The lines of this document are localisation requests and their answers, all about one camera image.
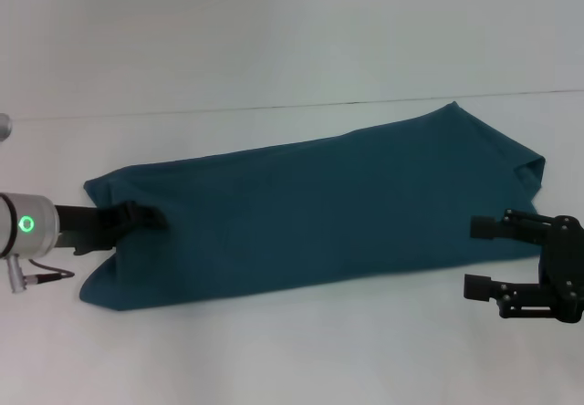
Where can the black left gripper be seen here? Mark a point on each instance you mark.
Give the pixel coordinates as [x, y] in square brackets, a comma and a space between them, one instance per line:
[86, 227]

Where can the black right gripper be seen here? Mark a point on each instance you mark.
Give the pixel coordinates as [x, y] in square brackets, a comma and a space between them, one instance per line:
[561, 268]

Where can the teal shirt with FREE print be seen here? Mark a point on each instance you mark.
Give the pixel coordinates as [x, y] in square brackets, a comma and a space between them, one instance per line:
[319, 209]

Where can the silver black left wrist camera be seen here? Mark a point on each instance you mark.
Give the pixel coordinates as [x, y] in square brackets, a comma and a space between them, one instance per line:
[4, 127]

